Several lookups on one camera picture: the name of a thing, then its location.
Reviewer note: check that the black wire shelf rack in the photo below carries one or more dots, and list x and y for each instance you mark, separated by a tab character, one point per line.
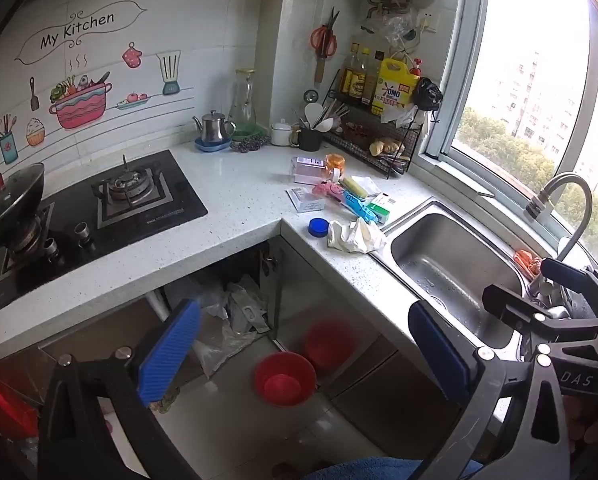
356	128

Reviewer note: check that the white folded cloth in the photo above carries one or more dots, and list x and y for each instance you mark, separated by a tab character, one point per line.
367	185

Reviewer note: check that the wok with glass lid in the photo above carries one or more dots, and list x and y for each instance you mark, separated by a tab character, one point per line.
20	195

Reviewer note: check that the blue saucer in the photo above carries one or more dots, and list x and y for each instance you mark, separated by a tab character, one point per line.
211	147

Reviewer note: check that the stainless steel sink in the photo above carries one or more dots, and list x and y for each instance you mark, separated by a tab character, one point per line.
447	258

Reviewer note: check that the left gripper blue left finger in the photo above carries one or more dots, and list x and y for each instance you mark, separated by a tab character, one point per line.
158	359

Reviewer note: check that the black plastic bag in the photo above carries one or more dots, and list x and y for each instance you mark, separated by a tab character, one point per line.
427	96

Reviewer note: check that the white green medicine box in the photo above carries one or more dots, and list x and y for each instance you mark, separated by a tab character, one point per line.
382	206

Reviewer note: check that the pink blue snack bag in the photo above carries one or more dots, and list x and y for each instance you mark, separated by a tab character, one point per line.
334	191

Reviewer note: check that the dark green utensil mug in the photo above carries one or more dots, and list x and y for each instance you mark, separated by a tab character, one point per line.
306	139

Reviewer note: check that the yellow OMO detergent jug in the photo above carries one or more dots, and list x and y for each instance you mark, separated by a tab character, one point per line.
394	88

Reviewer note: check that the black gas stove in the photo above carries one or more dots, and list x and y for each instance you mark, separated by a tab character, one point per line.
93	218

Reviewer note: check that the yellow bristle scrub brush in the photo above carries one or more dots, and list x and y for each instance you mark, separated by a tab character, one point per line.
354	188

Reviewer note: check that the red trash bin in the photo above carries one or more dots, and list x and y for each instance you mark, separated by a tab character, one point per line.
285	379

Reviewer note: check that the stainless steel teapot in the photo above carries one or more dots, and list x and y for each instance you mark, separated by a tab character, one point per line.
214	127

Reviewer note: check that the glass carafe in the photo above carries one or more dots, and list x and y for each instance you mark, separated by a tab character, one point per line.
242	112

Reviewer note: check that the pink white sachet packet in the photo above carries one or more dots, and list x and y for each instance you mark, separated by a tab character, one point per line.
304	201

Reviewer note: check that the person's right hand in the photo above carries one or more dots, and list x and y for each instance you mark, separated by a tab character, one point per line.
582	420

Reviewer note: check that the red handled scissors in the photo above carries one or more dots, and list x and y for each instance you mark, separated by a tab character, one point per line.
323	39

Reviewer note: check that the dark soy sauce bottle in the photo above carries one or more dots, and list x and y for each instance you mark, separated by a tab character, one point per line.
355	73

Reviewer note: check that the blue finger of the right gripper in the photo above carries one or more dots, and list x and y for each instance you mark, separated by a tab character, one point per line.
584	282
513	310

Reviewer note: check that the orange scrubber by sink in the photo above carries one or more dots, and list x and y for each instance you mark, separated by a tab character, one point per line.
528	263

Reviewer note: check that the white tissue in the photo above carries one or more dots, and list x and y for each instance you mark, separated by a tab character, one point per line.
357	237

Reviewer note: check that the white lidded sugar jar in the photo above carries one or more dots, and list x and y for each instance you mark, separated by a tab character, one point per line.
281	133

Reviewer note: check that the steel gooseneck faucet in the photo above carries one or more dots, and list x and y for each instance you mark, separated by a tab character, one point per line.
552	194

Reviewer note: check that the blue round lid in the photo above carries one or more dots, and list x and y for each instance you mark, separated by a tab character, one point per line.
318	227

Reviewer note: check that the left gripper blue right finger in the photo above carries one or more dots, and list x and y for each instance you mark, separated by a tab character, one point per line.
447	352

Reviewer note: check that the steel wool scrubber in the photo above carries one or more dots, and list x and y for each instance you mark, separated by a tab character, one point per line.
251	143

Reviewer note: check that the ginger root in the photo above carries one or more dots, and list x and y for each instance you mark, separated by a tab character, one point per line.
385	146

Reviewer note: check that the white rubber glove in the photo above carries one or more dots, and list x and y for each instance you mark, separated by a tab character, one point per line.
403	117

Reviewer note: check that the green shallow dish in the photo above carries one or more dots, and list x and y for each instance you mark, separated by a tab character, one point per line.
243	134

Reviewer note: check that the clear plastic pink-label bottle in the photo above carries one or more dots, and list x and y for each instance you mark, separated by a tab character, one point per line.
312	171

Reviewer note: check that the yellow yeast packet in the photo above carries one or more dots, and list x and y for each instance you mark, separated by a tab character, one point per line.
351	199

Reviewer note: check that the orange plastic jar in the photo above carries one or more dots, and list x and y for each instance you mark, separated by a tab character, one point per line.
335	164

